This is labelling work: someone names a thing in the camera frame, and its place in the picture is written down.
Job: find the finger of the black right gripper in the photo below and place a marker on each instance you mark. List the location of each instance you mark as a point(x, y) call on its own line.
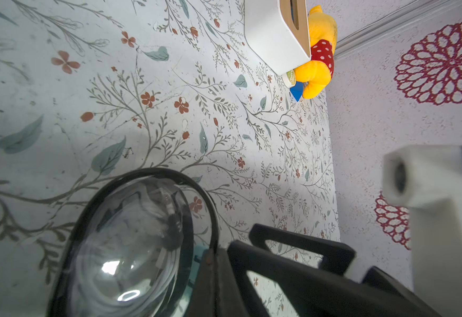
point(311, 292)
point(336, 257)

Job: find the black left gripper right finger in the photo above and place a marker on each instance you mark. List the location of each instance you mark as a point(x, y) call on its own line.
point(379, 279)

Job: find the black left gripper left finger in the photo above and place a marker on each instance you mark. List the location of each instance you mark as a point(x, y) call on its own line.
point(216, 291)

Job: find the black rimmed round lid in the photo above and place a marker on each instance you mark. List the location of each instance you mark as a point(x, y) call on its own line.
point(136, 248)

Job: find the blue toy block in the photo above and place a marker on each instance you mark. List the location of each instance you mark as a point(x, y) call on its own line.
point(297, 91)

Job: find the yellow plush bear toy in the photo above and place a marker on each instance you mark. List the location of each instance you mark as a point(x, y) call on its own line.
point(319, 71)

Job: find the white wooden-top tissue box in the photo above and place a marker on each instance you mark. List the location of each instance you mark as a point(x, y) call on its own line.
point(277, 31)

